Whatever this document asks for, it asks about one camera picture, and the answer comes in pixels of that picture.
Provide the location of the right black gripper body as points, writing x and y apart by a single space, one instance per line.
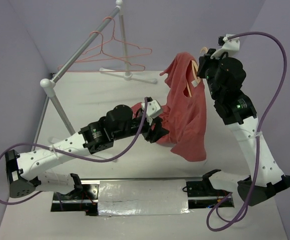
207 68

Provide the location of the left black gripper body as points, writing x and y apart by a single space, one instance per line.
134 126

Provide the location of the red t shirt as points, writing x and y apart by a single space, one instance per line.
184 114

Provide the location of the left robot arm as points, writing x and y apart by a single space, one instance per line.
32 171

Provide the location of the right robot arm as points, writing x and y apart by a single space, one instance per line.
224 76

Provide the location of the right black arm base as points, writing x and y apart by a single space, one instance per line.
203 188

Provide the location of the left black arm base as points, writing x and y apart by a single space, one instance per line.
86 201

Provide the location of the silver foil tape panel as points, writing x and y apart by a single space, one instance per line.
142 198

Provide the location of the white garment rack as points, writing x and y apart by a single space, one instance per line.
49 84

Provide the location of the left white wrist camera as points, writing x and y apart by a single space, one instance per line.
154 109

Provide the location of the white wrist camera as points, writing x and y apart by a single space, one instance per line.
154 109
229 44

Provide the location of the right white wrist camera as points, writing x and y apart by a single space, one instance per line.
229 44

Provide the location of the pink wire hanger near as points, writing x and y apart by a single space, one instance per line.
102 56

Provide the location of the pink wire hanger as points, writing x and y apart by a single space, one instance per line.
102 56
123 39

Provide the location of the pink wire hanger far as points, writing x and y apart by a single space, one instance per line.
123 39

